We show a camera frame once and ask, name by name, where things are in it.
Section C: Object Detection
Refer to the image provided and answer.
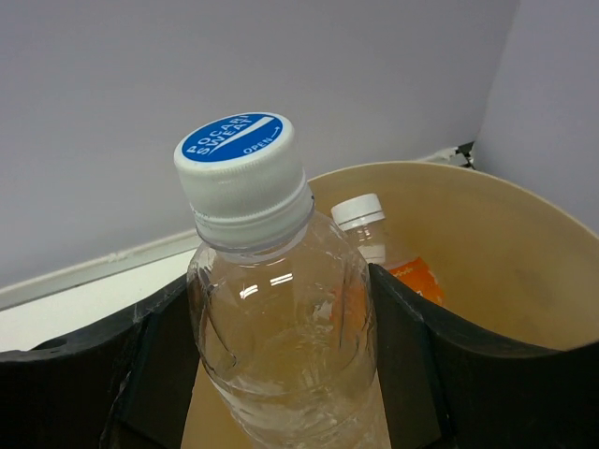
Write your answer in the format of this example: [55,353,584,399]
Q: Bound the clear bottle white cap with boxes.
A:
[174,112,390,448]

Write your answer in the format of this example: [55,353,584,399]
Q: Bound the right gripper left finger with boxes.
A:
[1,277,199,448]

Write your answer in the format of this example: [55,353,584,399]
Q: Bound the beige plastic bin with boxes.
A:
[183,162,598,448]

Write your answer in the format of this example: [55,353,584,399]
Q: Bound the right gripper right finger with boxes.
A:
[369,264,598,448]

